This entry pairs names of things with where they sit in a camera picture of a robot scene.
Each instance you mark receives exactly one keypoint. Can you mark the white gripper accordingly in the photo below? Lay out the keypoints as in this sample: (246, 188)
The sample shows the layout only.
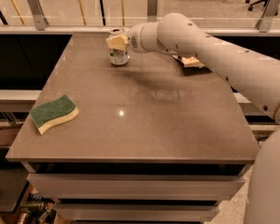
(136, 38)

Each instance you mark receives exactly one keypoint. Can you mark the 7up soda can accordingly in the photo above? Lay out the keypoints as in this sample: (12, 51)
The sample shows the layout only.
(117, 57)

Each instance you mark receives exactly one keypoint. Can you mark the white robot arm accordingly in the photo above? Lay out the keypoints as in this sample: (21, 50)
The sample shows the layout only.
(254, 75)

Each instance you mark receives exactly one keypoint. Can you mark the green and yellow sponge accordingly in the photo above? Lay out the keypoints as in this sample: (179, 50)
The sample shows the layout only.
(53, 113)

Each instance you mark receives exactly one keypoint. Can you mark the brown chip bag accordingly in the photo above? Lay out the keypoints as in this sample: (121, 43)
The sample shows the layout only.
(189, 62)

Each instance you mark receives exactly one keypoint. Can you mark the upper grey drawer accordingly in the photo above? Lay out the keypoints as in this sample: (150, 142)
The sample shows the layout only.
(137, 187)

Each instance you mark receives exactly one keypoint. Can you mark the grey drawer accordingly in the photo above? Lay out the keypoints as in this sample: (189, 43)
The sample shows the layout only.
(137, 187)
(137, 212)

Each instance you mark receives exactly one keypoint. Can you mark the lower grey drawer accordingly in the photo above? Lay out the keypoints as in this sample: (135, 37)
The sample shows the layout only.
(137, 212)

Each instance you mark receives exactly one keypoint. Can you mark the cans in box below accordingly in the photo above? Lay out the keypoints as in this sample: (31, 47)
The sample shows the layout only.
(37, 210)

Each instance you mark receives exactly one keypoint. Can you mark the middle metal railing bracket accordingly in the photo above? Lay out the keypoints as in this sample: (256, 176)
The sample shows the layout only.
(152, 9)

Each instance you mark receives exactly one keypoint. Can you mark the metal railing bracket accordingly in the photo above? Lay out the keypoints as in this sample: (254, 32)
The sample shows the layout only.
(266, 20)
(152, 9)
(39, 18)

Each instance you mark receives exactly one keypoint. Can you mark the left metal railing bracket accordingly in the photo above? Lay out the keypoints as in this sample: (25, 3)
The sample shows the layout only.
(39, 18)

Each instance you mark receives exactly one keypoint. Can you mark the right metal railing bracket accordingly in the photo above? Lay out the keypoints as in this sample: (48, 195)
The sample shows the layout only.
(266, 20)

